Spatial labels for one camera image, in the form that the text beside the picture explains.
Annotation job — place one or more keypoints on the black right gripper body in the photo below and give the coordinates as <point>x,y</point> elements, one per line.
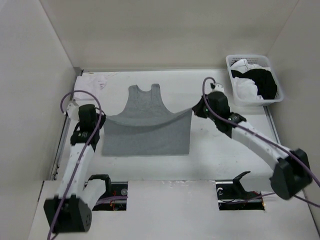
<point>212,117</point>

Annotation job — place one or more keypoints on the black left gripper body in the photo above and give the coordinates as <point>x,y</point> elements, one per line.
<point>97,121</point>

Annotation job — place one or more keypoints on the grey tank top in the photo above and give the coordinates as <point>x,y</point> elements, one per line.
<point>146,127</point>

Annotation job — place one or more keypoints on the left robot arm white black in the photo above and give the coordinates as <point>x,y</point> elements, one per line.
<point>70,210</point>

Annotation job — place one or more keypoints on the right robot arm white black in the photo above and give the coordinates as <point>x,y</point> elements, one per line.
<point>290,168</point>

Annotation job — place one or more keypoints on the folded white tank top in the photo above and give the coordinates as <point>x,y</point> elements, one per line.
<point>92,84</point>

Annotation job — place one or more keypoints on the white garment in basket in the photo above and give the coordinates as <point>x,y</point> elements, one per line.
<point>245,87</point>

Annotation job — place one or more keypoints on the black garment in basket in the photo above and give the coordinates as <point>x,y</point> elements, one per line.
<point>267,86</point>

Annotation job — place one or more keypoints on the white plastic laundry basket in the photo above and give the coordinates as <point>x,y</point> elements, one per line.
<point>259,60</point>

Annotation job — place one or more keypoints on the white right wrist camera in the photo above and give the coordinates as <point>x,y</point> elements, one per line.
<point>217,87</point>

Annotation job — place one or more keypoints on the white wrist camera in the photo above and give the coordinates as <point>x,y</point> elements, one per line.
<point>72,111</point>
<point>217,87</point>

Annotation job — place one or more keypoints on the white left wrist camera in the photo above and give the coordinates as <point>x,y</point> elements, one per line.
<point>72,111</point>

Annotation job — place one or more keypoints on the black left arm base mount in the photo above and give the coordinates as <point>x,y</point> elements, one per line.
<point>119,189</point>

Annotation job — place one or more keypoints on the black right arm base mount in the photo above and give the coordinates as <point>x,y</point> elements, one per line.
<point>232,196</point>

